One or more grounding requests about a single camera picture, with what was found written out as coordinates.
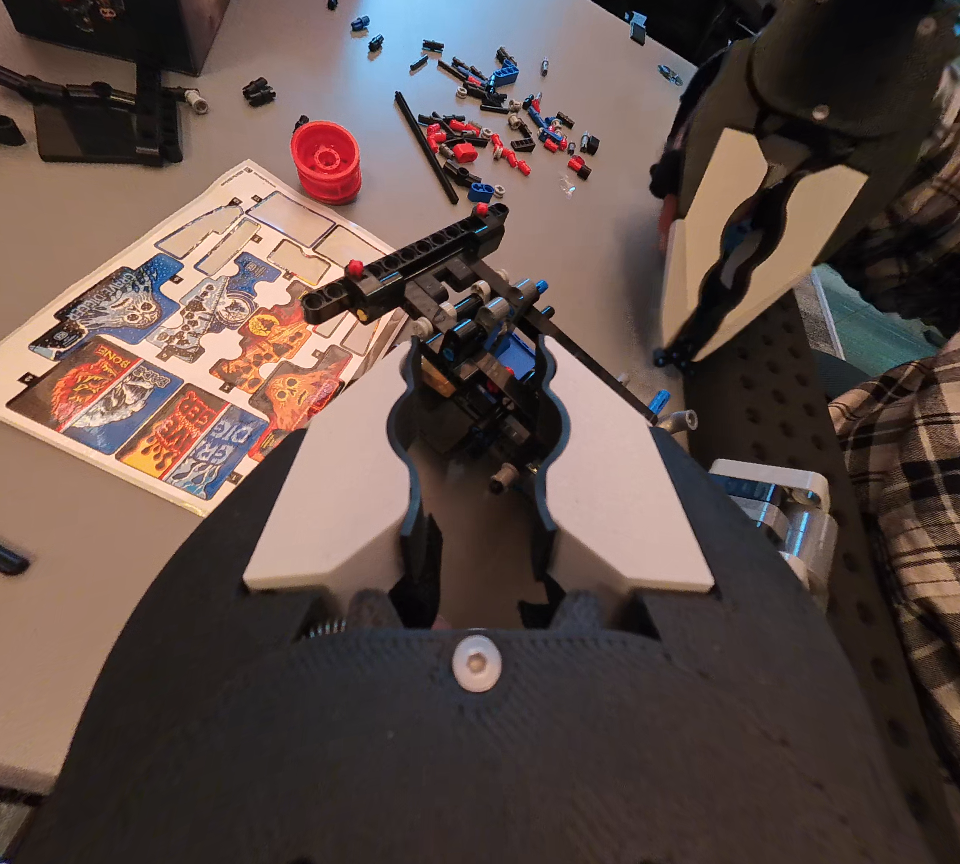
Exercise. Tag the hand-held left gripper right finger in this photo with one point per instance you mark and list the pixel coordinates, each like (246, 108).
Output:
(622, 504)

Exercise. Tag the black perforated mat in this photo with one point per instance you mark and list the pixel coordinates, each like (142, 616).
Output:
(750, 399)

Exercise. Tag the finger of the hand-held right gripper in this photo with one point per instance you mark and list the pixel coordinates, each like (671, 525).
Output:
(810, 226)
(712, 189)

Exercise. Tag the black brick pin pair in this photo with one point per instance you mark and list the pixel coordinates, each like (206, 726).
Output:
(259, 92)

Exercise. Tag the red toy wheel rim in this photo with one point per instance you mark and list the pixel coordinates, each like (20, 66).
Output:
(326, 163)

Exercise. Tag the small black angled beam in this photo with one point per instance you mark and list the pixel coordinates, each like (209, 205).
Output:
(671, 360)

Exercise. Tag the black brick panel assembly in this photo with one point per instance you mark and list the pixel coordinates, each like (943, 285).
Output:
(97, 129)

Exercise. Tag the toy brick truck chassis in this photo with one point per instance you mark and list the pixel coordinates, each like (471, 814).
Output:
(420, 256)

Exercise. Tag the colourful sticker sheet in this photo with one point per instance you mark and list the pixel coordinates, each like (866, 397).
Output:
(90, 384)

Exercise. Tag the person's right forearm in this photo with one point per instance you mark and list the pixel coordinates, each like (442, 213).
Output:
(915, 241)

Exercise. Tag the grey desk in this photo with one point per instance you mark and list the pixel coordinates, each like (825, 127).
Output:
(315, 69)

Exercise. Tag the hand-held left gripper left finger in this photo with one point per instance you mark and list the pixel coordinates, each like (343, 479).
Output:
(337, 504)

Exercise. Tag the long black axle rod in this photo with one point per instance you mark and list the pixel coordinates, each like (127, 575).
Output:
(426, 148)

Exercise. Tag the person's plaid shirt torso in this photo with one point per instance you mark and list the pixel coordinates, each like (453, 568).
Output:
(915, 504)

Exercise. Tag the pile of small brick pieces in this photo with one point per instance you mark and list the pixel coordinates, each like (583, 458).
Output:
(461, 151)

